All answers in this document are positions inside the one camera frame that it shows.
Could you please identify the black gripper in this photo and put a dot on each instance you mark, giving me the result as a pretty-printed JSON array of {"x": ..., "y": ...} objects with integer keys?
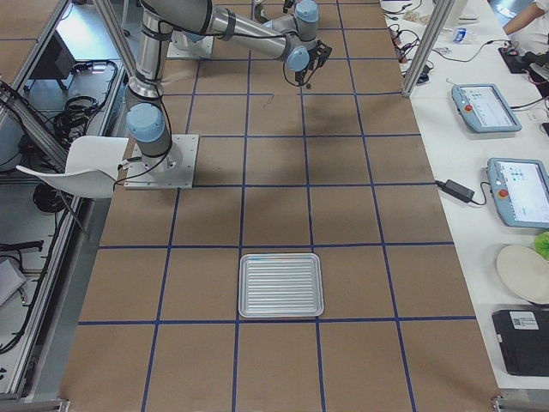
[{"x": 305, "y": 68}]

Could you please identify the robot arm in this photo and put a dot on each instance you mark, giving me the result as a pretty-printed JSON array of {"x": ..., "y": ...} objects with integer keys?
[{"x": 290, "y": 39}]

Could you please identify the silver ribbed metal tray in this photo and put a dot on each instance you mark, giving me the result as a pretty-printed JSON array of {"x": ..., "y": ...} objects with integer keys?
[{"x": 280, "y": 285}]

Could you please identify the upper teach pendant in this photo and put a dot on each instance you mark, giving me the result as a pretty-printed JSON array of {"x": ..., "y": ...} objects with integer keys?
[{"x": 484, "y": 109}]

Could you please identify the teach pendant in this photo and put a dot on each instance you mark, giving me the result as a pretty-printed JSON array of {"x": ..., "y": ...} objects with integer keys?
[
  {"x": 484, "y": 109},
  {"x": 520, "y": 191}
]

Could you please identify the black power adapter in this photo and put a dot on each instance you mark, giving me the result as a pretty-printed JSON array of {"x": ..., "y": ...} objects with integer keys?
[{"x": 456, "y": 190}]

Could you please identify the white chair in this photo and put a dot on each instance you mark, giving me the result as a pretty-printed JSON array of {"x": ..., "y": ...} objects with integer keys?
[{"x": 91, "y": 167}]

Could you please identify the person in white shirt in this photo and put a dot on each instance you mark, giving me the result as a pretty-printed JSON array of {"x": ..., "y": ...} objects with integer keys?
[{"x": 528, "y": 32}]

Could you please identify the lower teach pendant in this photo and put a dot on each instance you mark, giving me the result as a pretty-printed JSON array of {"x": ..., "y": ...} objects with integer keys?
[{"x": 520, "y": 191}]

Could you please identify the green object on table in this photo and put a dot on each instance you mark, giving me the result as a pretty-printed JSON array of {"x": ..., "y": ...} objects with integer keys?
[{"x": 541, "y": 244}]

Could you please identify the cream round plate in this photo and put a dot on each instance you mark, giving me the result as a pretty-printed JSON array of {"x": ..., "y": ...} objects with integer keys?
[{"x": 524, "y": 272}]

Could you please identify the black laptop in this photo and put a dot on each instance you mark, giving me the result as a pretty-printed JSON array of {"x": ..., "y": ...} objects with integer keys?
[{"x": 523, "y": 340}]

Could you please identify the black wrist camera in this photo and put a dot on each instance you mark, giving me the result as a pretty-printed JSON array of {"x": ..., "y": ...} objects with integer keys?
[{"x": 323, "y": 52}]

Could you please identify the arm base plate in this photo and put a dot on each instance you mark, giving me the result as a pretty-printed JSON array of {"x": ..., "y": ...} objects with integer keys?
[
  {"x": 177, "y": 170},
  {"x": 181, "y": 47}
]

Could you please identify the aluminium frame post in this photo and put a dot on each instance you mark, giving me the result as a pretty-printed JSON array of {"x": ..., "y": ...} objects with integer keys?
[{"x": 433, "y": 28}]

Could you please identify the black box under frame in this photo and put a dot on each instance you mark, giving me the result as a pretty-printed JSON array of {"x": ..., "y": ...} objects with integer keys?
[{"x": 55, "y": 63}]

